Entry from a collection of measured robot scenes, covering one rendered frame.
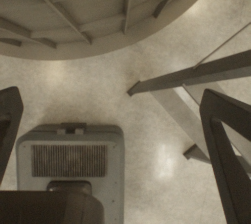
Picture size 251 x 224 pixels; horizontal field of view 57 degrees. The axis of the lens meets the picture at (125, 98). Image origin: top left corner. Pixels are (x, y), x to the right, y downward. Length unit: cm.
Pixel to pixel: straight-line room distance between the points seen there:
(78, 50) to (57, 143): 51
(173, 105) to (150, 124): 35
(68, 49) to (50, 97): 29
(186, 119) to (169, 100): 12
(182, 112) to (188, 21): 56
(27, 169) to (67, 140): 24
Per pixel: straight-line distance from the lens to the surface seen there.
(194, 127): 110
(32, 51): 139
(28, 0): 60
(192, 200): 159
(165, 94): 104
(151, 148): 141
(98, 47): 131
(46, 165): 120
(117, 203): 124
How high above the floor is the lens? 132
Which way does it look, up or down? 84 degrees down
